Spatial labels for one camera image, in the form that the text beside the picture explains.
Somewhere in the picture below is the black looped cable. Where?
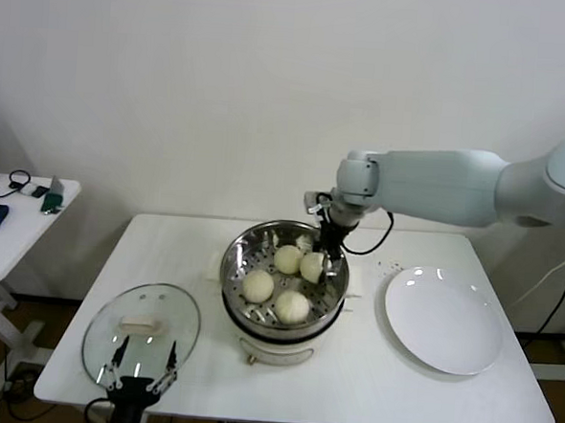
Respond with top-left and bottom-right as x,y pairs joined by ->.
0,168 -> 33,204

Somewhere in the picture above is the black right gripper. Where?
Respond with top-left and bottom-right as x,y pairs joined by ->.
312,217 -> 355,281

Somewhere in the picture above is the perforated stainless steel steamer basket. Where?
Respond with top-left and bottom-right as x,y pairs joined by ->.
202,214 -> 369,336

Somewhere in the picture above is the white steamed baozi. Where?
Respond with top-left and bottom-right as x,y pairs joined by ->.
298,251 -> 328,285
240,269 -> 276,304
272,243 -> 305,276
274,289 -> 311,325

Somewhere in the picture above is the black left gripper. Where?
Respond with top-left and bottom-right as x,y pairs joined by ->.
96,335 -> 183,423

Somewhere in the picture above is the glass lid with cream handle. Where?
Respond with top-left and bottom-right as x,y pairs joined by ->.
79,278 -> 205,393

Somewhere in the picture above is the white oval plate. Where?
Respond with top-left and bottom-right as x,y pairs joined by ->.
379,264 -> 509,378

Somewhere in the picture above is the white side table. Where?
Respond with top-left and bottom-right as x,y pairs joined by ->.
0,173 -> 83,367

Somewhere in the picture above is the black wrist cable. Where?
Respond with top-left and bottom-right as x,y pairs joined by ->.
341,208 -> 395,257
82,395 -> 119,423

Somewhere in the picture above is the black floor cable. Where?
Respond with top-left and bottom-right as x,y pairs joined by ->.
3,367 -> 39,421

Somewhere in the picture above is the white table base frame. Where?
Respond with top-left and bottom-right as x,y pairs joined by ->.
526,337 -> 565,383

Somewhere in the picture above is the white wall cable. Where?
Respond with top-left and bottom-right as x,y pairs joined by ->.
510,237 -> 565,311

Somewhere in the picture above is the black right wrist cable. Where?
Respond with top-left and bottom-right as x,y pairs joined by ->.
341,208 -> 395,257

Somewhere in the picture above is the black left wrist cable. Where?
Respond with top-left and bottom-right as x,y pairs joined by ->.
82,395 -> 119,423

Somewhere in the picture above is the white electric cooker pot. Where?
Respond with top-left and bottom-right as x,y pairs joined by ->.
215,278 -> 359,373

